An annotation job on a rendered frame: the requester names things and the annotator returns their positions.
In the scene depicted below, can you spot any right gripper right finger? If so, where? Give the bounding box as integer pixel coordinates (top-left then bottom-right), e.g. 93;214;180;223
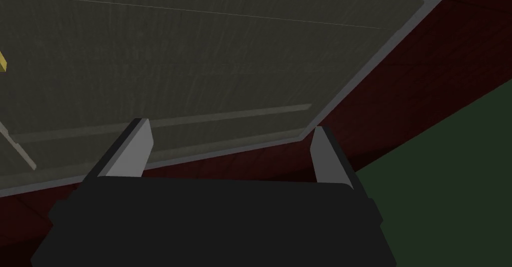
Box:
309;125;357;190

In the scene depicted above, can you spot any grey table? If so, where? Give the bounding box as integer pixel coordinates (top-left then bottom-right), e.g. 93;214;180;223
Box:
0;0;454;198

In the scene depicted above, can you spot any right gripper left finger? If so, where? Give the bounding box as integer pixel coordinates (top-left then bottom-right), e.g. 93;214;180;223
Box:
82;117;155;183

